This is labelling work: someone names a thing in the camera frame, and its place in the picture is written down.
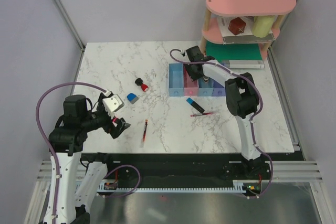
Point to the green grey book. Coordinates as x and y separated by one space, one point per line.
236 56

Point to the blue grey eraser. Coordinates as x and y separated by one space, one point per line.
132 98

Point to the light blue drawer bin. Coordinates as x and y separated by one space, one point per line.
176 80

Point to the pink wooden shelf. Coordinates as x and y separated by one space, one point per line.
242 8

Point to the blue cap black highlighter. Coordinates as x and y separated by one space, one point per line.
195 105

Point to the red black stamp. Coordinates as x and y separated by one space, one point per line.
139 82

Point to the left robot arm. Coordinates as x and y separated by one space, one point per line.
68 202

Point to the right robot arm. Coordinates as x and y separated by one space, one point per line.
243 101

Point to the white book on shelf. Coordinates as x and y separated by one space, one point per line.
247 37

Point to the dark red cube box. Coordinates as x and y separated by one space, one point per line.
237 26

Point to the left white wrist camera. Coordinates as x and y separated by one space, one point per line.
112 104

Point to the purple drawer bin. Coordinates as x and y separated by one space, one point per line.
218 89

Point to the red gel pen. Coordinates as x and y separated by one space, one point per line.
203 114

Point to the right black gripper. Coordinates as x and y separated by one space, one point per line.
192 76

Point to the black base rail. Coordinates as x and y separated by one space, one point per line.
165 170

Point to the pale yellow cylinder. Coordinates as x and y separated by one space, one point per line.
262 26

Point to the red black pen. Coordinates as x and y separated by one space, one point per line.
144 133

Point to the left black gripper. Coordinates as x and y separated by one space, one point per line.
110 127

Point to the white cable duct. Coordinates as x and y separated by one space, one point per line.
237 187

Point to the pink drawer bin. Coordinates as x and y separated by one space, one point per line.
190 86

